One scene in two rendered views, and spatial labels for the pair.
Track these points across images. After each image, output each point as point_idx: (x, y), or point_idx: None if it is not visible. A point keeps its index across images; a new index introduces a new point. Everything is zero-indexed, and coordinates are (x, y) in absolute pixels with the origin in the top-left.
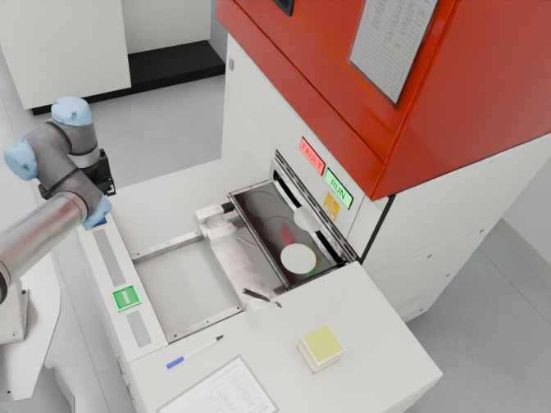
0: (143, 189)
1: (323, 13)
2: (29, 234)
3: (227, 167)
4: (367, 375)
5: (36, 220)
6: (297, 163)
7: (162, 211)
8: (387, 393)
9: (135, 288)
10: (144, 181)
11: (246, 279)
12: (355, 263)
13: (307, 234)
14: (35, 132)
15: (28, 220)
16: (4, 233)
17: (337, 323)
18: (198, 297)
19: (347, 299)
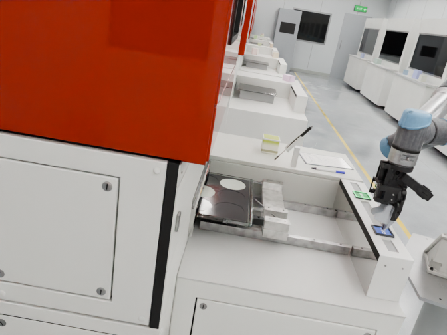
0: (318, 294)
1: (242, 10)
2: (427, 103)
3: (215, 272)
4: (251, 142)
5: (425, 108)
6: (199, 172)
7: (306, 270)
8: (247, 138)
9: (354, 197)
10: (314, 300)
11: (272, 197)
12: (212, 154)
13: (214, 187)
14: (439, 119)
15: (430, 107)
16: (439, 101)
17: (248, 151)
18: (302, 221)
19: (233, 151)
